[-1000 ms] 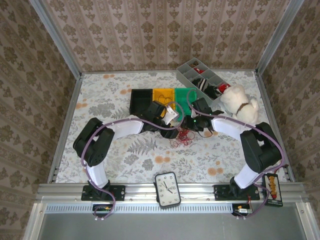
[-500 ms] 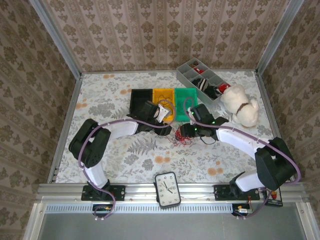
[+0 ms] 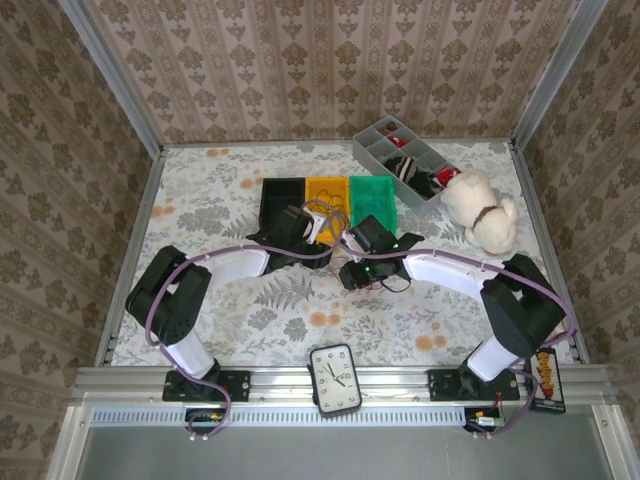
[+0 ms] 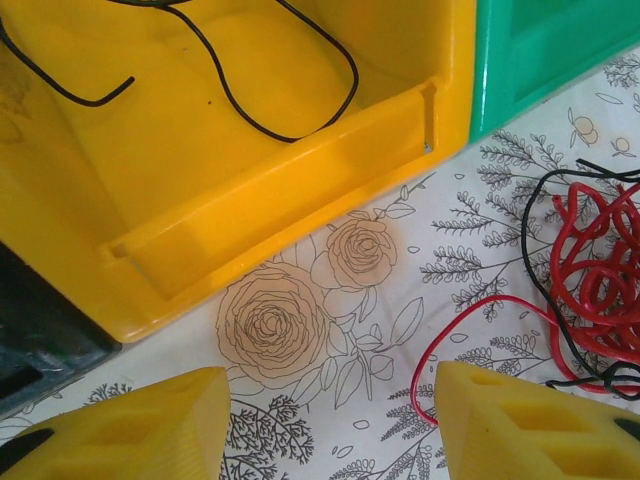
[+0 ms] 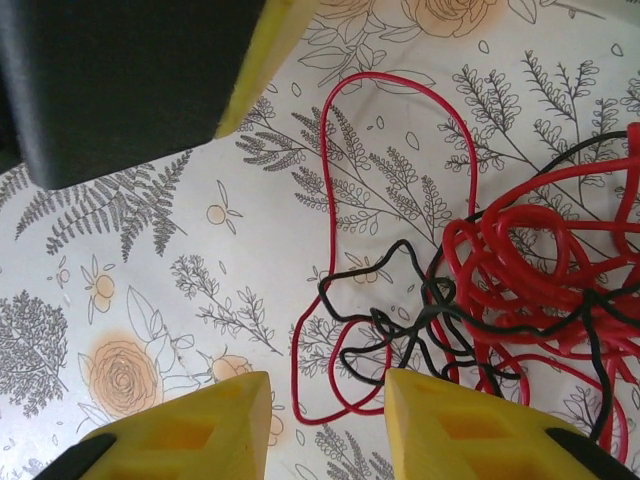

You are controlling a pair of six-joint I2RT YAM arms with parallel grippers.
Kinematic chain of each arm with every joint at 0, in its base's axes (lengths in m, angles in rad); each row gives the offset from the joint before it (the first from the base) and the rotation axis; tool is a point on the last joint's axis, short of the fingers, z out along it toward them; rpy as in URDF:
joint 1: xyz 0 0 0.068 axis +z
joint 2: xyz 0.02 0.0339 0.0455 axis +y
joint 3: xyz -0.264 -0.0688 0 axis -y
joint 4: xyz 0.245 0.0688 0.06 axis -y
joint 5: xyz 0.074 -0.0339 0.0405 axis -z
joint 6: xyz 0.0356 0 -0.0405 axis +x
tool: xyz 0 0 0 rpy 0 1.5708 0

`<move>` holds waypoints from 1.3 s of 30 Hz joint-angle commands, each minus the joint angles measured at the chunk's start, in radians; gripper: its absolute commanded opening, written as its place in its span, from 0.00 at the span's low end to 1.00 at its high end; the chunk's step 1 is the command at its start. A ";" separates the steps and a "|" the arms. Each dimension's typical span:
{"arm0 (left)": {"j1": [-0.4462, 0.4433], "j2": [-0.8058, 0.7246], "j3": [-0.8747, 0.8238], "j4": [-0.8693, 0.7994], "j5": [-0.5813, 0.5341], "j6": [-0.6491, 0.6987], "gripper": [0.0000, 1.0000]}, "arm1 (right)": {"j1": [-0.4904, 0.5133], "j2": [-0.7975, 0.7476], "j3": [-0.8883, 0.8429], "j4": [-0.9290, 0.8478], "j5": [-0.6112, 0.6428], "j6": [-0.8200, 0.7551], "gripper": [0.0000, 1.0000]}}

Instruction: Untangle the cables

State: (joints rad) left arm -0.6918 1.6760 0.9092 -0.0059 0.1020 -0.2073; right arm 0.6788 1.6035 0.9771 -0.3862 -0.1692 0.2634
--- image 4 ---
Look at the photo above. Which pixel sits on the floral patterned tablecloth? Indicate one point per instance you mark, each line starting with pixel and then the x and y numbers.
pixel 375 310

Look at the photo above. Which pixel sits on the yellow plastic bin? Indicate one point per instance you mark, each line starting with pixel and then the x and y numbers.
pixel 250 200

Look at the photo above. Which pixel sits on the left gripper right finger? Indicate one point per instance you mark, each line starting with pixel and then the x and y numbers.
pixel 525 425

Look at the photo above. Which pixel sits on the black plastic bin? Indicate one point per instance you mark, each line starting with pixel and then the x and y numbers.
pixel 35 320

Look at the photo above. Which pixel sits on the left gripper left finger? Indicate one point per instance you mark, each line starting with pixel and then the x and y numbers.
pixel 125 430

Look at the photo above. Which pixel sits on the green plastic bin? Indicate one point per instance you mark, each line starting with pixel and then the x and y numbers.
pixel 540 55

